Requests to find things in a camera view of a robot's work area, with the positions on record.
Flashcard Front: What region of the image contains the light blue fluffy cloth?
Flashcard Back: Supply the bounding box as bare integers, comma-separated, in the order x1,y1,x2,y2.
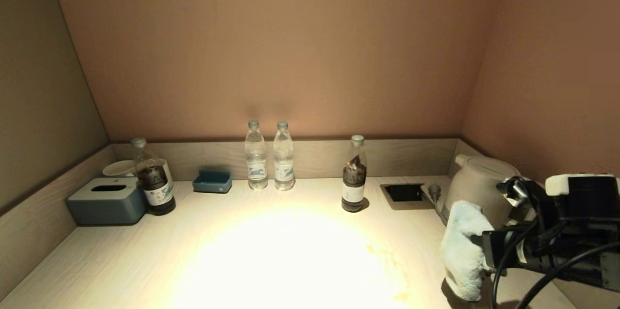
440,200,495,302

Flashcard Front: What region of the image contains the white electric kettle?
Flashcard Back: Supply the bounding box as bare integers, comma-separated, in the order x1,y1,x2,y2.
442,154,521,230

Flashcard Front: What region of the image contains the recessed desk power socket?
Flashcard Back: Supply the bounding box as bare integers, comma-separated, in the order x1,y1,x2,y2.
380,183,434,211

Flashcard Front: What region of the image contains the slim dark drink bottle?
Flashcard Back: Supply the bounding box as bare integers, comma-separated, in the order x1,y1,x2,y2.
341,135,367,213

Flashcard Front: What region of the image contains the clear water bottle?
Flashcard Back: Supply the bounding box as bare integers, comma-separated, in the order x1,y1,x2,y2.
245,120,268,190
273,121,295,191

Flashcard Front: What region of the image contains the small blue tray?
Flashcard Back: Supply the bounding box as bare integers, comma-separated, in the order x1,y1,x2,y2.
193,169,233,194

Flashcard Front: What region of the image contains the wide dark drink bottle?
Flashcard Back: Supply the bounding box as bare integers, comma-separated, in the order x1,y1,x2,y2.
131,137,176,216

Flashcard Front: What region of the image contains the white ceramic cup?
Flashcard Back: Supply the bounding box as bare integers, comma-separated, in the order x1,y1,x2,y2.
102,159,137,178

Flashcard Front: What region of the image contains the grey-blue tissue box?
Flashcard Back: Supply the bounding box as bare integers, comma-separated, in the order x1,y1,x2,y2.
67,177,148,226

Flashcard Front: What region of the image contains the thin black cable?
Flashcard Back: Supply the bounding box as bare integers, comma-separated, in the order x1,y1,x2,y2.
490,222,541,309

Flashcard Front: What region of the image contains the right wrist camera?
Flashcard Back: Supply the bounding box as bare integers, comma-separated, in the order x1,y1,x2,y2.
498,176,531,205

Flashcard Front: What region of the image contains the thick black cable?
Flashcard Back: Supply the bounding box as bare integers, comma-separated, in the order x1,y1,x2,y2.
513,240,620,309

